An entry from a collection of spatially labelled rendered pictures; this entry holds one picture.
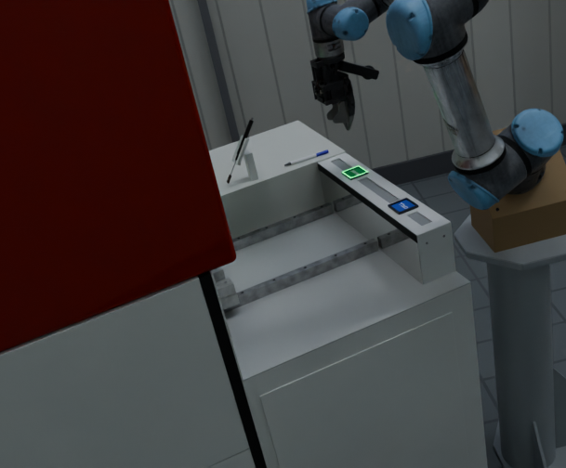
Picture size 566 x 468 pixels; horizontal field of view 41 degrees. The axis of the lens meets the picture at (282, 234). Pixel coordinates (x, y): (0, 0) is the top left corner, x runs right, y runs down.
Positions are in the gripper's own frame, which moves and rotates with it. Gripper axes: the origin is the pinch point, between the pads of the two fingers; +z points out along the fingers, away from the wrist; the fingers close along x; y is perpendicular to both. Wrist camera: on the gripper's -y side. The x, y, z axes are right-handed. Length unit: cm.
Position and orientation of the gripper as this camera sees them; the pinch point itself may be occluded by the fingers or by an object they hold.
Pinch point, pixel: (349, 124)
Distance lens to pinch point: 208.5
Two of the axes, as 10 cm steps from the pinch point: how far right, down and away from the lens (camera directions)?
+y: -9.0, 3.5, -2.5
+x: 3.8, 3.8, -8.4
